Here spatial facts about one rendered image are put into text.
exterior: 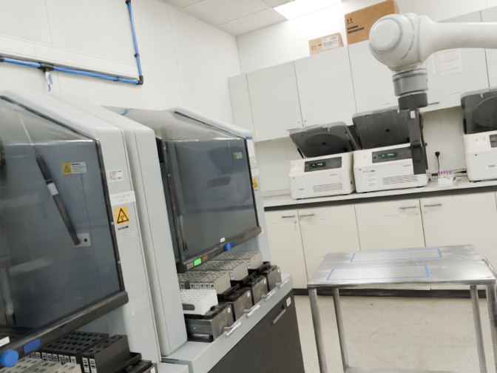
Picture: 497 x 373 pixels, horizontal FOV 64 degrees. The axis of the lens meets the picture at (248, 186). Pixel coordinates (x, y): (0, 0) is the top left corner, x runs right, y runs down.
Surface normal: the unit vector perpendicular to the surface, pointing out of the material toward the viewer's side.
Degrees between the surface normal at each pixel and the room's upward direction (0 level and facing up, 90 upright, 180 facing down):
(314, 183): 90
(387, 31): 89
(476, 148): 59
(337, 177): 90
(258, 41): 90
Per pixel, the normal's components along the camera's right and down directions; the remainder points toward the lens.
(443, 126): -0.44, 0.11
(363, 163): -0.45, -0.41
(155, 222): 0.89, -0.11
